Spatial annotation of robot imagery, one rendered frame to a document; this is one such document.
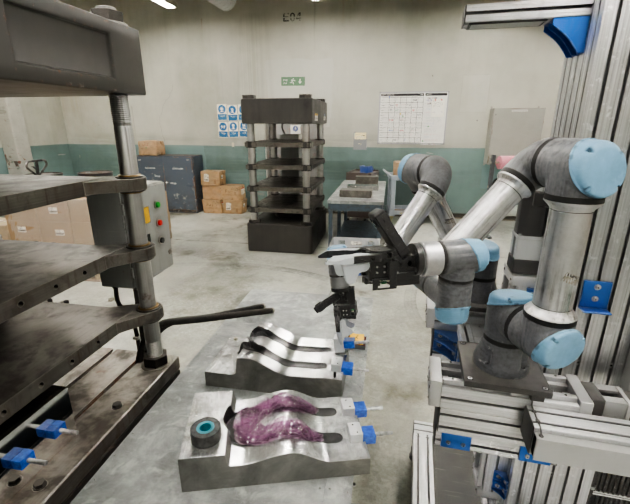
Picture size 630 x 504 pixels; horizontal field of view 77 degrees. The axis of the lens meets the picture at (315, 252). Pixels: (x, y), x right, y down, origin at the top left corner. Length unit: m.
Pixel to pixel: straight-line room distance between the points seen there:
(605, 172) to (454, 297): 0.39
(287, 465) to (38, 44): 1.21
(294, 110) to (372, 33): 3.06
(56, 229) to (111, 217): 3.63
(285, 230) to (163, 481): 4.44
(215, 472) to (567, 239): 1.02
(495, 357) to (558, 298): 0.28
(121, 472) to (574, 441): 1.20
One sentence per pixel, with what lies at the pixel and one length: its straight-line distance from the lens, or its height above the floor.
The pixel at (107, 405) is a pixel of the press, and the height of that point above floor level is 0.79.
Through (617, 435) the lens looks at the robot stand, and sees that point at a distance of 1.37.
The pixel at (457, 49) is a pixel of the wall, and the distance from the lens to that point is 7.87.
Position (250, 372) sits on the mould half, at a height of 0.88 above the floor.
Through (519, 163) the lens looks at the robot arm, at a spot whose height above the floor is 1.62.
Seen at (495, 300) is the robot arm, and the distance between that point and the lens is 1.20.
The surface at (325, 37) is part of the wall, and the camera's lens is 7.95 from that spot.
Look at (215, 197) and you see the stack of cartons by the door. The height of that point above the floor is 0.32.
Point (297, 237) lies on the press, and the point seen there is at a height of 0.23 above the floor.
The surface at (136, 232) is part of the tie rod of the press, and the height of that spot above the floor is 1.34.
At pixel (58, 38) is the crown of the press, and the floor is 1.92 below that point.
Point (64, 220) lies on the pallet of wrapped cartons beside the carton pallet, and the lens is 5.23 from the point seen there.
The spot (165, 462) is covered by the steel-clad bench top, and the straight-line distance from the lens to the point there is 1.34.
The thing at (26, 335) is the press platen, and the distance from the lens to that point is 1.66.
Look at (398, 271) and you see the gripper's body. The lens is 0.85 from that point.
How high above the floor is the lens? 1.71
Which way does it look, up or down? 18 degrees down
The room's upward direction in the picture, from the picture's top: straight up
